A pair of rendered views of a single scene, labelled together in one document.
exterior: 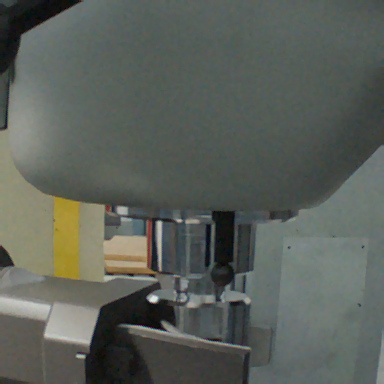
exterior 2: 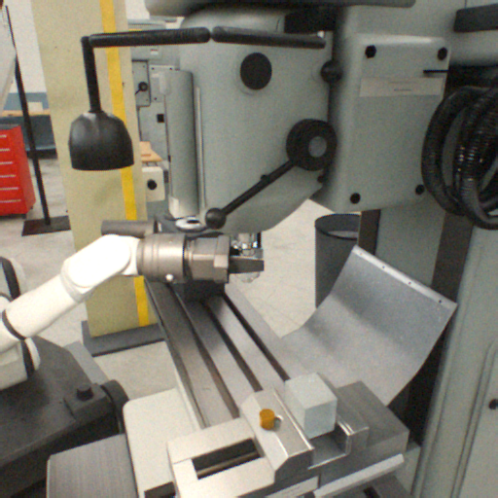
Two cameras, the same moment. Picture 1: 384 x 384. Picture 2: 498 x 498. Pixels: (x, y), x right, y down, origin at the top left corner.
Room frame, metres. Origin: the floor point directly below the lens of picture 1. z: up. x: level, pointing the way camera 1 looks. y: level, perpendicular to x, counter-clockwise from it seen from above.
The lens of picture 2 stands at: (-0.23, 0.15, 1.55)
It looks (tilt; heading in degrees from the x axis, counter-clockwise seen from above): 23 degrees down; 346
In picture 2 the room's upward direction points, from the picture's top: straight up
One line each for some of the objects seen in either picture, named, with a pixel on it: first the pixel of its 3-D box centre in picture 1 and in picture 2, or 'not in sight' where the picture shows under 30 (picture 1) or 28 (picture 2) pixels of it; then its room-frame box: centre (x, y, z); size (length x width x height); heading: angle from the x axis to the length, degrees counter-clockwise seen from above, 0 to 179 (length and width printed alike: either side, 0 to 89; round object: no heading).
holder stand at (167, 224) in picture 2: not in sight; (188, 250); (0.85, 0.07, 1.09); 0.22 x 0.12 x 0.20; 16
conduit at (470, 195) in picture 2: not in sight; (472, 147); (0.28, -0.30, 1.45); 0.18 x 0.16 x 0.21; 100
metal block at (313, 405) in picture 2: not in sight; (309, 405); (0.20, -0.04, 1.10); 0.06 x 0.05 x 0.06; 9
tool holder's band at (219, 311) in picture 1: (198, 305); (247, 246); (0.43, 0.00, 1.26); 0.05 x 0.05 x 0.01
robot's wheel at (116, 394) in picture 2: not in sight; (117, 409); (0.91, 0.34, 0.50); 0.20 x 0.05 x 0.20; 26
